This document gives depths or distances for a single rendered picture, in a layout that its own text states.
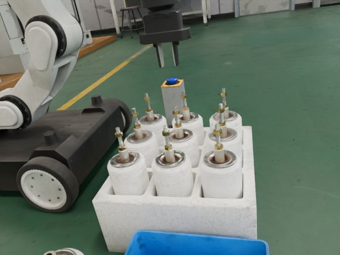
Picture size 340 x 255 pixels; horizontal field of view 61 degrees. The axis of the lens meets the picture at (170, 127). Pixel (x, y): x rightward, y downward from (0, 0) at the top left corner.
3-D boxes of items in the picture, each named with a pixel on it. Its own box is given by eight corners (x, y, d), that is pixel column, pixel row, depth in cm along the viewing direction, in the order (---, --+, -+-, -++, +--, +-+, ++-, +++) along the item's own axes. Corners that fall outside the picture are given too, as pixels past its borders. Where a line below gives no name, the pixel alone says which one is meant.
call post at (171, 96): (172, 161, 115) (160, 87, 102) (176, 152, 121) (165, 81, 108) (189, 161, 113) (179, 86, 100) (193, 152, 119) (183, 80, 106)
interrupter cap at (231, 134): (243, 133, 76) (242, 130, 76) (227, 145, 72) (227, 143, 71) (218, 127, 81) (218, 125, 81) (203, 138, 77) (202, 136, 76)
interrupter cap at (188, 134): (189, 128, 83) (189, 126, 83) (196, 140, 77) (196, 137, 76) (164, 133, 83) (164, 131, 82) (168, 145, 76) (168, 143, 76)
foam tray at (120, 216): (108, 252, 78) (91, 201, 71) (148, 169, 112) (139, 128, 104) (257, 265, 68) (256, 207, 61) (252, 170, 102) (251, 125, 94)
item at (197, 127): (177, 161, 102) (170, 114, 94) (204, 157, 102) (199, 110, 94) (180, 176, 93) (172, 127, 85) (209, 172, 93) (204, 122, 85)
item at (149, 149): (135, 200, 86) (122, 147, 78) (135, 181, 94) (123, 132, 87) (167, 194, 86) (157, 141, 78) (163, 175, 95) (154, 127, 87)
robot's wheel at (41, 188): (28, 212, 99) (6, 164, 91) (37, 202, 104) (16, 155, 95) (79, 215, 94) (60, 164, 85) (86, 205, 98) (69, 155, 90)
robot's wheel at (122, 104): (96, 138, 145) (85, 101, 137) (100, 133, 149) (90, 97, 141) (132, 137, 140) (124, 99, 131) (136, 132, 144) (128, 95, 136)
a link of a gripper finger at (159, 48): (164, 65, 73) (161, 39, 70) (162, 68, 70) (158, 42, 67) (158, 65, 73) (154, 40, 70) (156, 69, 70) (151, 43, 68)
